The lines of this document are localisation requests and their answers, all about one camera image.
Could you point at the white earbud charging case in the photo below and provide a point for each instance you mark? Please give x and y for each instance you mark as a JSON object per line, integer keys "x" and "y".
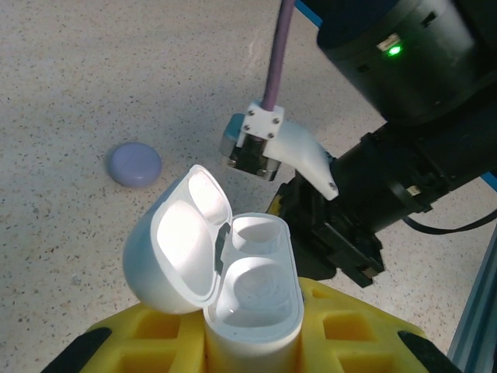
{"x": 182, "y": 248}

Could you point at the wide aluminium base rail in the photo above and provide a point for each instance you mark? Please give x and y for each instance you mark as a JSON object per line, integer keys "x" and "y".
{"x": 481, "y": 311}

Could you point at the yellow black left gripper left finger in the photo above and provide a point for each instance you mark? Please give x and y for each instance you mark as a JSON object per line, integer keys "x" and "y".
{"x": 132, "y": 346}

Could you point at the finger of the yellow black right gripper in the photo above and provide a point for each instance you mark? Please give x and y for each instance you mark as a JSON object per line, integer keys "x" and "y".
{"x": 280, "y": 202}

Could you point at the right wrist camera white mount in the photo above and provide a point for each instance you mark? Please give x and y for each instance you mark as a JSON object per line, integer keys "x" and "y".
{"x": 252, "y": 155}

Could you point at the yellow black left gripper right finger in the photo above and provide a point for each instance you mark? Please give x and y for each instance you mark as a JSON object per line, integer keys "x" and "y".
{"x": 361, "y": 342}

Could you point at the purple round earbud charging case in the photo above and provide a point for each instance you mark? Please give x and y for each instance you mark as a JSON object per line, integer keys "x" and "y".
{"x": 134, "y": 165}

